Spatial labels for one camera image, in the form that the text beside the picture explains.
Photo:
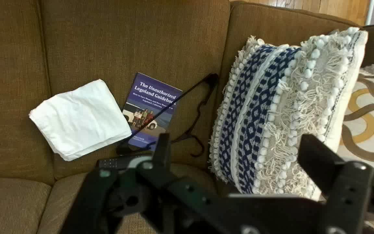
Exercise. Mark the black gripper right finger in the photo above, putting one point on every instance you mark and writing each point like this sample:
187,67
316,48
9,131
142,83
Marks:
318,153

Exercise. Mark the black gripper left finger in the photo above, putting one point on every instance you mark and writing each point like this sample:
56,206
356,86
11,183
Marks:
162,151

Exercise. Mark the purple book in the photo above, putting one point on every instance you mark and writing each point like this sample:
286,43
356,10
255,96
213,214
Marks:
155,97

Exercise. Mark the folded white cloth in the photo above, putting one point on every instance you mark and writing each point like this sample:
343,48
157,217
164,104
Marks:
81,118

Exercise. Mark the cream brown swirl pillow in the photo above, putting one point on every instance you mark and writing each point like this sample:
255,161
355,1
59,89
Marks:
369,125

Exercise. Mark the blue white tasselled pillow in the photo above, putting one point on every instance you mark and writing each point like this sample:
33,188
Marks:
278,112

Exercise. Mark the brown fabric sofa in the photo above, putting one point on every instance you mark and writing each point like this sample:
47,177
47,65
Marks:
174,43

